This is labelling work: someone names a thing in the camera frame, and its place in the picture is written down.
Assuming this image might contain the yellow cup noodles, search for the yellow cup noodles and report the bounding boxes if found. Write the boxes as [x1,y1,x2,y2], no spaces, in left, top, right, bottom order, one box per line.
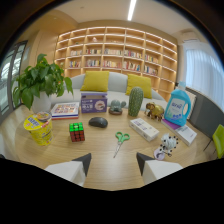
[23,111,54,147]

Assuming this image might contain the white spotted toy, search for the white spotted toy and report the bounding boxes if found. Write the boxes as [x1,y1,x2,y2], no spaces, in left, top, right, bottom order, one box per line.
[153,132,180,162]

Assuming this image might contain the rubik's cube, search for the rubik's cube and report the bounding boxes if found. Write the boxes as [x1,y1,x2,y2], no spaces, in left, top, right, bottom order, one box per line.
[68,122,86,143]

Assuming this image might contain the white rectangular box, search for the white rectangular box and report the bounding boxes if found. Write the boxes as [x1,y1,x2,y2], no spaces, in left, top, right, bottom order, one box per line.
[129,117,161,142]

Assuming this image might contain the white and purple book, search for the white and purple book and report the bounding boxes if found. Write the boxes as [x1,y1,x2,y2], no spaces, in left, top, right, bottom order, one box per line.
[161,117,198,147]

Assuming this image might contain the black computer mouse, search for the black computer mouse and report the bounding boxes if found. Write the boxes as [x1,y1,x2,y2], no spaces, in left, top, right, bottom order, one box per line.
[88,116,109,129]

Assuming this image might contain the golden elephant figurine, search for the golden elephant figurine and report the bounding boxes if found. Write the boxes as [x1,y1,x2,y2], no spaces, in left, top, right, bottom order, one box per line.
[144,101,165,122]

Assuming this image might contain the colourful book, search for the colourful book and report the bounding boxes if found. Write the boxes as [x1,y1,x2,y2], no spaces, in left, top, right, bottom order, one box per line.
[50,101,80,121]

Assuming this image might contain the blue detergent bottle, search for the blue detergent bottle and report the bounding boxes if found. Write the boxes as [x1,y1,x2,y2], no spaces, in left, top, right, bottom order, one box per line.
[163,88,192,128]

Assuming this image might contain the green chair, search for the green chair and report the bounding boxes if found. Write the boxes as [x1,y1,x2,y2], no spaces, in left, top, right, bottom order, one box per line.
[203,123,224,160]

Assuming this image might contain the tall green cactus ornament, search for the tall green cactus ornament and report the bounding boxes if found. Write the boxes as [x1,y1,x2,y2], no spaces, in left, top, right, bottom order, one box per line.
[128,86,144,118]

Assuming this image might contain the purple box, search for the purple box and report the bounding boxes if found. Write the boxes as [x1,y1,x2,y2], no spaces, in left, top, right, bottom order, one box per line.
[80,92,109,114]

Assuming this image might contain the small cactus figurine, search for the small cactus figurine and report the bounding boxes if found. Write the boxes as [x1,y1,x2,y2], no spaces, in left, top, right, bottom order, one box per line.
[108,99,128,116]

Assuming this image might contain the yellow cushion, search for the yellow cushion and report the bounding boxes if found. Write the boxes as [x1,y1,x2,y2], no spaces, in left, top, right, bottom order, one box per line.
[125,73,153,100]
[79,70,111,93]

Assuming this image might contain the grey sofa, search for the grey sofa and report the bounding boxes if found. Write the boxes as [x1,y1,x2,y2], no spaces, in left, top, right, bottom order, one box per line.
[49,71,168,112]

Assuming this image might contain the green potted plant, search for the green potted plant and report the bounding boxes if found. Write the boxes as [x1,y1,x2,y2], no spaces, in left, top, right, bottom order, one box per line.
[11,53,74,115]

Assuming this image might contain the wooden bookshelf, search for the wooden bookshelf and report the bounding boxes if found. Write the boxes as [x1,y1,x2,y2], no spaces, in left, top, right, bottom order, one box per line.
[53,26,179,102]

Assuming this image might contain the ceiling strip light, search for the ceiling strip light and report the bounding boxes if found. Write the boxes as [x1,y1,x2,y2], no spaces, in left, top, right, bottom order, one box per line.
[126,0,138,22]

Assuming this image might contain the green handled scissors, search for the green handled scissors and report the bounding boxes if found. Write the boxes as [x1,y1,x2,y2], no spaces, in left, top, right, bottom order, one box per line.
[112,131,131,159]

